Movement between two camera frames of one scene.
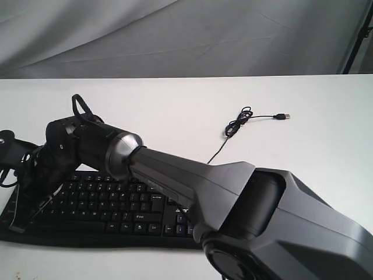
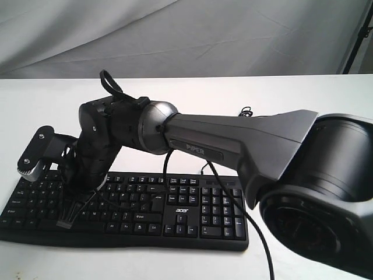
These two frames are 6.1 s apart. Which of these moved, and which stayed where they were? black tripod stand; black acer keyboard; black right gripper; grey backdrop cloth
Moved: black right gripper
Stayed: black acer keyboard; black tripod stand; grey backdrop cloth
